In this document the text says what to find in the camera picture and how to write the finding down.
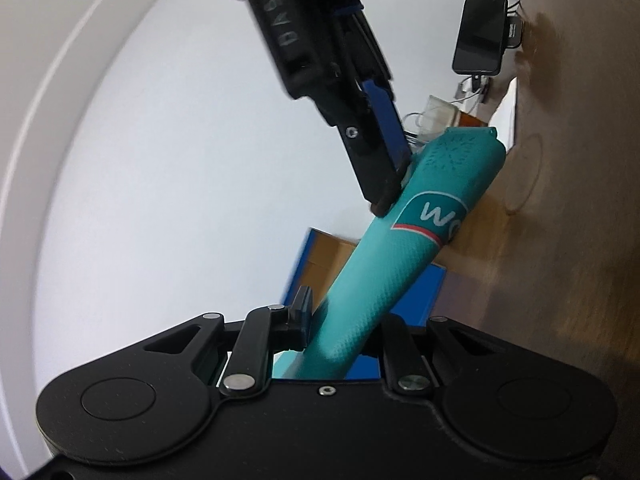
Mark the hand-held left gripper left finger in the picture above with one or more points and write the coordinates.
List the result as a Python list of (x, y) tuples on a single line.
[(300, 317)]

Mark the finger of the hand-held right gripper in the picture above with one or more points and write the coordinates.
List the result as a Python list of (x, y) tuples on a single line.
[(370, 170), (387, 120)]

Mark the teal shopping bag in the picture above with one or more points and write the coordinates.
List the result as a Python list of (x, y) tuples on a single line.
[(390, 270)]

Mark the blue cardboard shoe box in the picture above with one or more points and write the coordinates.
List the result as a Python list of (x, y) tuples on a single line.
[(320, 265)]

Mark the black phone stand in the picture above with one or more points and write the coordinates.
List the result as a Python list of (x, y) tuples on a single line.
[(514, 30)]

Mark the black smartphone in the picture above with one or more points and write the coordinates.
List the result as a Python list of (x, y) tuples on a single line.
[(480, 35)]

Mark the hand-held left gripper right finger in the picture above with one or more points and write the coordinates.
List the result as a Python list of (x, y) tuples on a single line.
[(400, 355)]

